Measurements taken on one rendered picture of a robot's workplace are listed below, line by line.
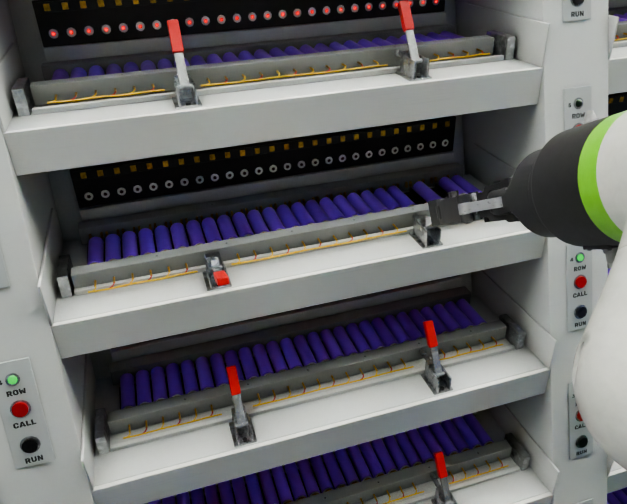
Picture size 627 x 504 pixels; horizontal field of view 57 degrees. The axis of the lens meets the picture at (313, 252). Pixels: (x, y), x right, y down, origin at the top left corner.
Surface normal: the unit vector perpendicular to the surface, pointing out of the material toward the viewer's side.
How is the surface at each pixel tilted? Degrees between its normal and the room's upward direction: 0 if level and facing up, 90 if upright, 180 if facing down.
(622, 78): 107
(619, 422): 91
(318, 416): 17
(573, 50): 90
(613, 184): 92
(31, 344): 90
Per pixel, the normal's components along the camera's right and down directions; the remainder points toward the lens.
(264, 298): 0.29, 0.48
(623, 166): -0.99, 0.00
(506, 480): -0.04, -0.86
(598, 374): -0.95, -0.18
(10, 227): 0.27, 0.20
